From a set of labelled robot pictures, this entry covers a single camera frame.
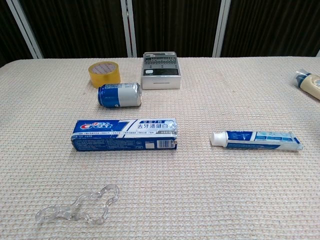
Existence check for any yellow packing tape roll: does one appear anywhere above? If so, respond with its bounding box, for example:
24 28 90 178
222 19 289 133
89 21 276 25
88 61 122 89

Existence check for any silver electronic device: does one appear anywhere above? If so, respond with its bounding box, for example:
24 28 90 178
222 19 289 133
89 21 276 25
140 51 182 91

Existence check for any beige woven tablecloth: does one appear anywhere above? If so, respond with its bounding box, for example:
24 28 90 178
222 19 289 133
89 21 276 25
0 56 320 240

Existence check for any beige bottle blue cap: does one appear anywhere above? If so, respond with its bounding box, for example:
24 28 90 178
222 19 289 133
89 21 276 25
292 68 320 101

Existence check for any blue white toothpaste tube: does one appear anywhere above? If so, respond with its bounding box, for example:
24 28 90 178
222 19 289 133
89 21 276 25
210 129 305 153

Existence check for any blue white toothpaste box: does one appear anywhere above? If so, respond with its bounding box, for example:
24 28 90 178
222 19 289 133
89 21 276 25
70 117 179 152

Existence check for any clear plastic wavy piece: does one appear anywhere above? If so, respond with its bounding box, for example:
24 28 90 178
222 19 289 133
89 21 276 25
34 183 121 226

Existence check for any blue silver drink can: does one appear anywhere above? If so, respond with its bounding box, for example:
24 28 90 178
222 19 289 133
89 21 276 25
97 82 143 109

